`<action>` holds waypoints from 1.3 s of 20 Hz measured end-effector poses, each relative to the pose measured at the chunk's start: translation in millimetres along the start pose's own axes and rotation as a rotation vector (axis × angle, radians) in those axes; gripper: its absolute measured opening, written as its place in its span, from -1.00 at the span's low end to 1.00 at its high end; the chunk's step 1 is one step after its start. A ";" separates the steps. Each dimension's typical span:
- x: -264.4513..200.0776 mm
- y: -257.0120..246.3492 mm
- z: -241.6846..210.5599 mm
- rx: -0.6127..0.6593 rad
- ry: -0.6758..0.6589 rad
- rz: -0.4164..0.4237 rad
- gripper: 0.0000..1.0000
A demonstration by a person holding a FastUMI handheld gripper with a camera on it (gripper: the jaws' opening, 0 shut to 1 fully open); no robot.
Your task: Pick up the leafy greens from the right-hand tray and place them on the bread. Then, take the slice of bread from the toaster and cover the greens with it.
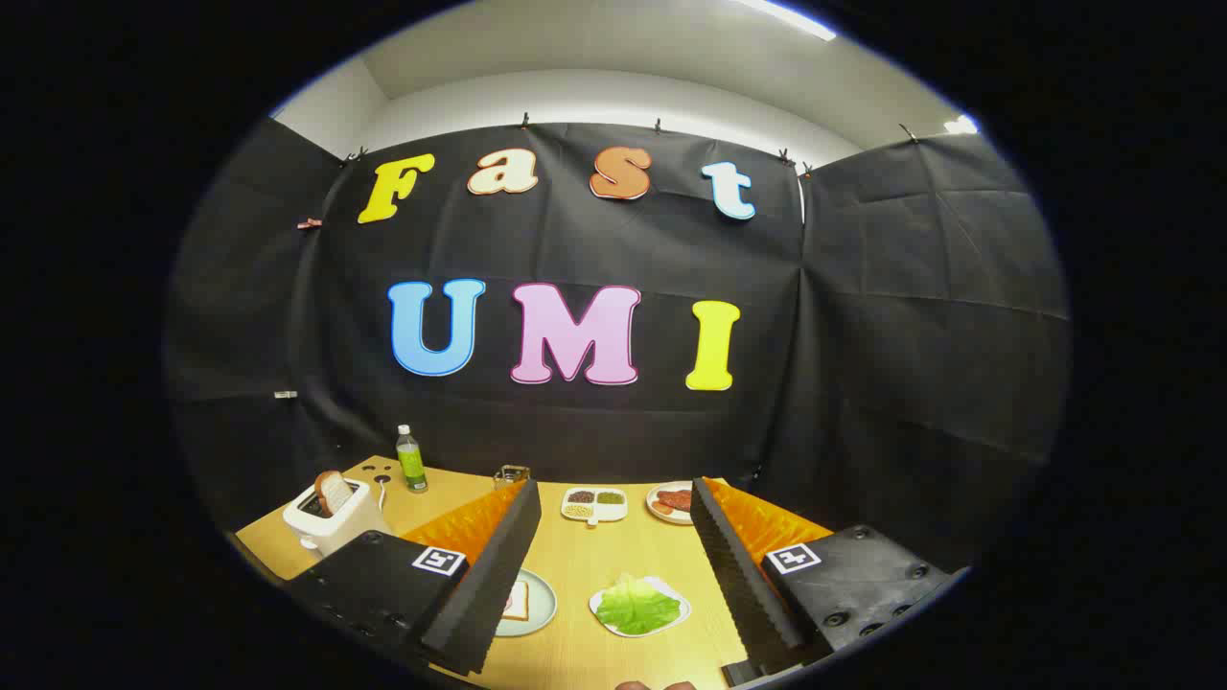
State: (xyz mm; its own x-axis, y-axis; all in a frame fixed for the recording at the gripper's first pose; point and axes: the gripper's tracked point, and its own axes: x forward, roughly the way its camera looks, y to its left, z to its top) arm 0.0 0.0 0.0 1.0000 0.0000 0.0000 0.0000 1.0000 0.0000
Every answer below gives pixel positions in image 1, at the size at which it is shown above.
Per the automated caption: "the green label plastic bottle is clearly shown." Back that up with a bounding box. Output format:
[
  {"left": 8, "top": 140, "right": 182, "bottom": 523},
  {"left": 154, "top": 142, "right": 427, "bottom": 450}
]
[{"left": 396, "top": 425, "right": 429, "bottom": 494}]

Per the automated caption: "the black backdrop cloth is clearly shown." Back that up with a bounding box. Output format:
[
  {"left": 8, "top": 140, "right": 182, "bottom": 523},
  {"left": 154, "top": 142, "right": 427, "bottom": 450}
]
[{"left": 165, "top": 120, "right": 1070, "bottom": 576}]

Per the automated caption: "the white round plate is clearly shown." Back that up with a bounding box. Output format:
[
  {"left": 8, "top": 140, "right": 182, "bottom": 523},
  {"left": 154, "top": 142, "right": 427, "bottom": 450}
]
[{"left": 646, "top": 481, "right": 695, "bottom": 526}]

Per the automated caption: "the white toaster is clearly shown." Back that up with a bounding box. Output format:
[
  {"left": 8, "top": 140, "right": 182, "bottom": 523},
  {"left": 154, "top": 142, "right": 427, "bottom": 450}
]
[{"left": 283, "top": 476, "right": 389, "bottom": 559}]

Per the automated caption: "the green lettuce leaf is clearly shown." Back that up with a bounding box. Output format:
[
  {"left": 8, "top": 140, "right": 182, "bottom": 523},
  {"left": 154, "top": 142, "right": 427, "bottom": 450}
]
[{"left": 596, "top": 573, "right": 683, "bottom": 636}]

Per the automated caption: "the pale green round plate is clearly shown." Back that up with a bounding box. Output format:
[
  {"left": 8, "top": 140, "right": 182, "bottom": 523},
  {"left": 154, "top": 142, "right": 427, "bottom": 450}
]
[{"left": 494, "top": 568, "right": 558, "bottom": 638}]

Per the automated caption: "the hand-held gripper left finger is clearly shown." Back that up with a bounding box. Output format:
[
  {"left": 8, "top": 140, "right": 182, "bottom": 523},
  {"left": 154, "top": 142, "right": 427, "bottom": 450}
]
[{"left": 285, "top": 477, "right": 543, "bottom": 678}]

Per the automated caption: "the white divided dish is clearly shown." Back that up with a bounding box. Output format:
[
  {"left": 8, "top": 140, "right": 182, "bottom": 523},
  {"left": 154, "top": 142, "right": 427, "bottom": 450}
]
[{"left": 561, "top": 487, "right": 629, "bottom": 527}]

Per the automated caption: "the brown crust bread slice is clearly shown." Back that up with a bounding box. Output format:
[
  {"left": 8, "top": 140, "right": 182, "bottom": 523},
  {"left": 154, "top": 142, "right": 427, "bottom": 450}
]
[{"left": 314, "top": 470, "right": 354, "bottom": 518}]

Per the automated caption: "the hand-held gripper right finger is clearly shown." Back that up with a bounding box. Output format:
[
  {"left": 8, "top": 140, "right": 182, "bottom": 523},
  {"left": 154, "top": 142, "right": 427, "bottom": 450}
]
[{"left": 690, "top": 476, "right": 961, "bottom": 674}]

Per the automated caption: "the white square plate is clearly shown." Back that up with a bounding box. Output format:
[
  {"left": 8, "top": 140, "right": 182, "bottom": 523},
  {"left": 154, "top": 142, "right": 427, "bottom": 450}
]
[{"left": 589, "top": 575, "right": 691, "bottom": 639}]

